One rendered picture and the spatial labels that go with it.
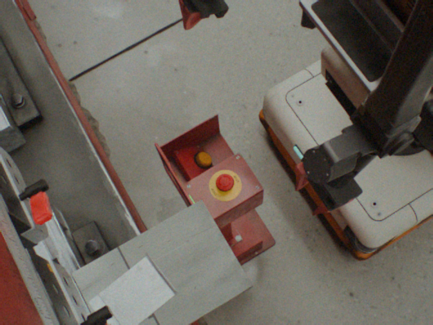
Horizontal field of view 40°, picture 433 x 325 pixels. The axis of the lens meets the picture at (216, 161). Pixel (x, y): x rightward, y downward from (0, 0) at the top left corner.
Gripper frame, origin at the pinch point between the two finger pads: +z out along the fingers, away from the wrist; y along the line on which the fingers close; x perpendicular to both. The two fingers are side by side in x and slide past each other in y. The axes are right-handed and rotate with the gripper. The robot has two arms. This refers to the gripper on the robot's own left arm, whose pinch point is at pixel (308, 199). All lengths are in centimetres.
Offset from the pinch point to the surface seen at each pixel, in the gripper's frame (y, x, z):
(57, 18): -134, 28, 97
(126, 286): -3.5, -31.9, 15.5
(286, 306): 8, 43, 90
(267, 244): -12, 47, 87
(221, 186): -15.8, 0.0, 21.0
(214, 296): 5.8, -20.9, 10.2
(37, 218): -10, -48, -11
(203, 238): -3.9, -17.8, 8.6
